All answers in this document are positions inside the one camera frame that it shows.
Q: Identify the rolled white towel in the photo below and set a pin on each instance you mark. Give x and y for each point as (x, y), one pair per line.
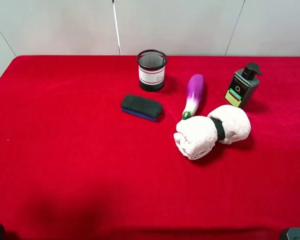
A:
(196, 136)

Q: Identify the red table cloth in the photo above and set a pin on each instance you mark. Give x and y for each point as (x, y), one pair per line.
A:
(74, 166)

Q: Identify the black and blue eraser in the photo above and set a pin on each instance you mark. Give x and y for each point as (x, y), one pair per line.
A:
(142, 107)

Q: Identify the black mesh pen cup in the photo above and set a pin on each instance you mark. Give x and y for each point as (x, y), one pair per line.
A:
(151, 69)

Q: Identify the purple toy eggplant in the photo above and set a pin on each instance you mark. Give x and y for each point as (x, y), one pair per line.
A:
(194, 93)

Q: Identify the dark grey pump bottle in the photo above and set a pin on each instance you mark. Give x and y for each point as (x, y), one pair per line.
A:
(243, 85)

